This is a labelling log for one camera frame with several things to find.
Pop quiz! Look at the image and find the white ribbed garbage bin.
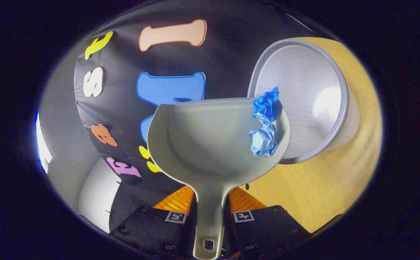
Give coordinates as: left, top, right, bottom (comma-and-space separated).
247, 38, 360, 165

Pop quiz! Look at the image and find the black backdrop cloth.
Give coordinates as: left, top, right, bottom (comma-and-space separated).
73, 7, 319, 231

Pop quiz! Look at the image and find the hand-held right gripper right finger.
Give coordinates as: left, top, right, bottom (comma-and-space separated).
224, 187, 312, 260

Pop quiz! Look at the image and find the grey plastic dustpan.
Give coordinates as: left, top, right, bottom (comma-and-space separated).
147, 97, 291, 260

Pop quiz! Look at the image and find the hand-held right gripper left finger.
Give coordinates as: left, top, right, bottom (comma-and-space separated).
111, 186, 197, 259

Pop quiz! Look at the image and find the dark blue paper ball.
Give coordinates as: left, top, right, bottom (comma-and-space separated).
252, 86, 282, 121

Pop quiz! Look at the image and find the light blue paper ball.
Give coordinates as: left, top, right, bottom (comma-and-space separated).
249, 117, 279, 157

